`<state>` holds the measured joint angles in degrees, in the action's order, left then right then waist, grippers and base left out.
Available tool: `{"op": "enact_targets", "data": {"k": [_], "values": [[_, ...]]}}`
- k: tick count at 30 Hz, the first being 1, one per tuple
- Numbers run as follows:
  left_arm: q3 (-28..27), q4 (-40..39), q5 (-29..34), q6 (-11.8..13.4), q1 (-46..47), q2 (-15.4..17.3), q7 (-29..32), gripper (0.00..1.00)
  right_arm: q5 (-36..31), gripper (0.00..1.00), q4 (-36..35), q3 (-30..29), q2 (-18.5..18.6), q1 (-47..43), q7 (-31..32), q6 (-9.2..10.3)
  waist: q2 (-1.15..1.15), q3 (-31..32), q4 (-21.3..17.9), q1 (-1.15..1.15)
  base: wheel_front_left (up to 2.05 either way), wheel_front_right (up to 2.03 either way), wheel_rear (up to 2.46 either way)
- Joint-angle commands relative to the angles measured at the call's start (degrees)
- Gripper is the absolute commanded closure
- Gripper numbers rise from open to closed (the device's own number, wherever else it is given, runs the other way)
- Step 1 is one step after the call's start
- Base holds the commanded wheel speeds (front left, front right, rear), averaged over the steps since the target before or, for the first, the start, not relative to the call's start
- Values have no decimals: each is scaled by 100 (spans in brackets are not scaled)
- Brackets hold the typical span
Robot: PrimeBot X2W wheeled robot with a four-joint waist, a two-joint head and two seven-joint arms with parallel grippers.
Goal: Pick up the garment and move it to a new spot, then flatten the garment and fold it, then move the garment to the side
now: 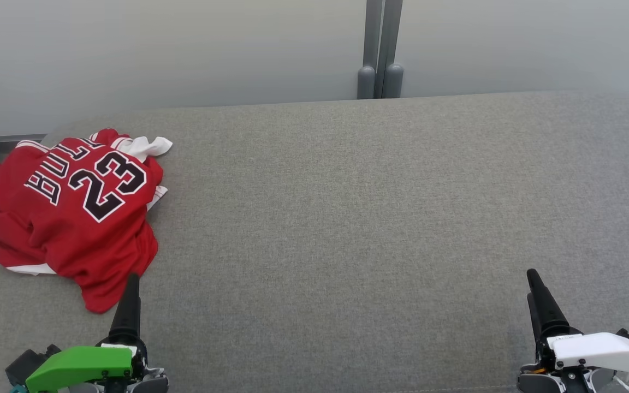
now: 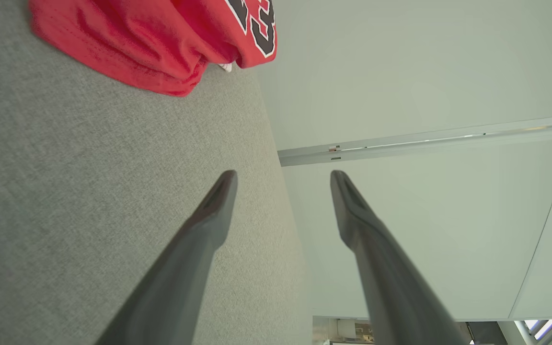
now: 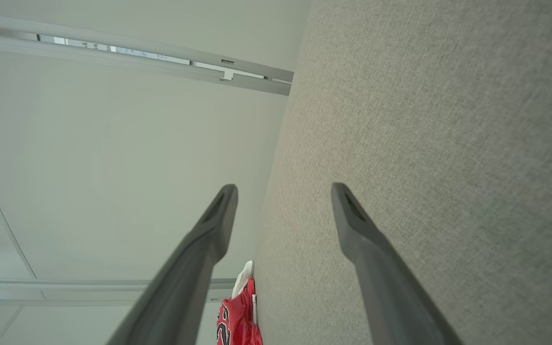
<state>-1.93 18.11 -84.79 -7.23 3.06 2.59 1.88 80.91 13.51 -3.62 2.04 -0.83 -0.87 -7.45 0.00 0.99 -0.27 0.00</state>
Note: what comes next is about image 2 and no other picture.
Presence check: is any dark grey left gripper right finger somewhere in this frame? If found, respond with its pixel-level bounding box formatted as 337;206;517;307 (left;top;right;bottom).
330;170;471;345

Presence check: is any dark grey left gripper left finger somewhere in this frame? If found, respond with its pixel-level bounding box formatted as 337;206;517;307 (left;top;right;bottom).
95;170;238;345

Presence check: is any red basketball jersey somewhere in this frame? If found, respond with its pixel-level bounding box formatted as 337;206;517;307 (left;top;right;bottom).
28;0;277;97

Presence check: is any grey aluminium partition post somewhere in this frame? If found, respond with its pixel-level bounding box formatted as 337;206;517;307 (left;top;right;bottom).
277;114;552;167

